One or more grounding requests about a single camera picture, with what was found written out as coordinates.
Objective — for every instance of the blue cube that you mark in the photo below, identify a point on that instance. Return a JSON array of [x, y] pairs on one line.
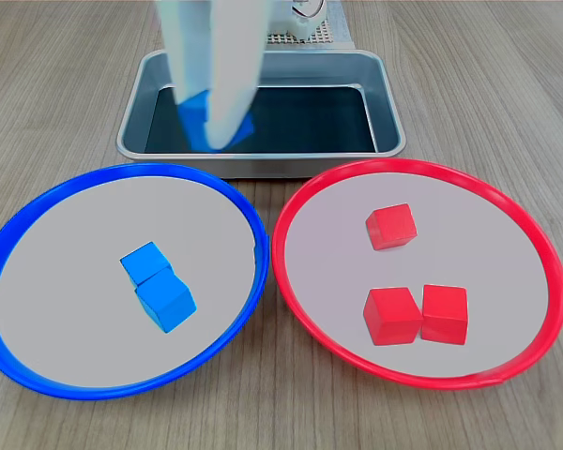
[[194, 122], [166, 302], [145, 260]]

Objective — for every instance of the red cube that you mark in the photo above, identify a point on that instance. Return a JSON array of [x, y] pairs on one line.
[[391, 227], [391, 316], [445, 314]]

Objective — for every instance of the steel tray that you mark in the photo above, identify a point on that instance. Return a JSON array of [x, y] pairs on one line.
[[131, 117]]

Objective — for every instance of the black tray mat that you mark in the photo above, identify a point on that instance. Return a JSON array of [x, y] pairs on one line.
[[309, 122]]

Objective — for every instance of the blue-rimmed white plate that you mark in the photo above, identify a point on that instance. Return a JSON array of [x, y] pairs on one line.
[[75, 281]]

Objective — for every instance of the red-rimmed white plate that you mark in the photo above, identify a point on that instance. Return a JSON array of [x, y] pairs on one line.
[[497, 281]]

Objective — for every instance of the pale perforated base plate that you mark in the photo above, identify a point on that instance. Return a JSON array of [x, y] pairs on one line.
[[330, 35]]

